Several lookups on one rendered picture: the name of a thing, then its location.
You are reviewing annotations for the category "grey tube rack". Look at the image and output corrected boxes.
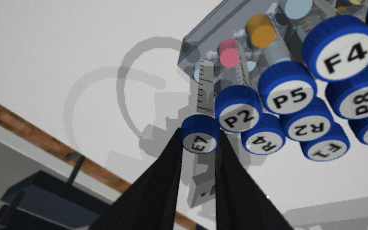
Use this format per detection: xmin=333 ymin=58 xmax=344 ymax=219
xmin=177 ymin=0 xmax=366 ymax=99

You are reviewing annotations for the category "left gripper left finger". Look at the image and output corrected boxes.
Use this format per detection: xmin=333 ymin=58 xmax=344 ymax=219
xmin=88 ymin=127 xmax=183 ymax=230

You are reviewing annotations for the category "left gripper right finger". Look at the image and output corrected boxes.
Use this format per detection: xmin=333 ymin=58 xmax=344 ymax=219
xmin=215 ymin=130 xmax=294 ymax=230

